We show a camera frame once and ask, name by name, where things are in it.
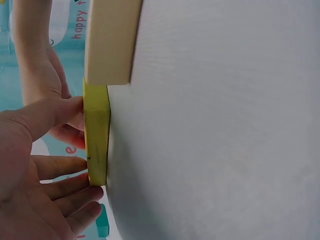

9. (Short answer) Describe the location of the person's left hand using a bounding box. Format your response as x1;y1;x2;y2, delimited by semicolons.
0;96;105;240

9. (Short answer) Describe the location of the person's right hand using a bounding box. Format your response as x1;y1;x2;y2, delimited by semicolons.
15;44;86;151

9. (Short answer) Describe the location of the yellow box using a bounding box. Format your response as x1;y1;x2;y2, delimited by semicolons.
82;77;112;188

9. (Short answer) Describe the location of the person's right forearm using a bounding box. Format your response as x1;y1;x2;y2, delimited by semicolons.
10;0;52;52

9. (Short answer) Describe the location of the flat beige box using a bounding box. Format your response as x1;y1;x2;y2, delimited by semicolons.
84;0;144;87

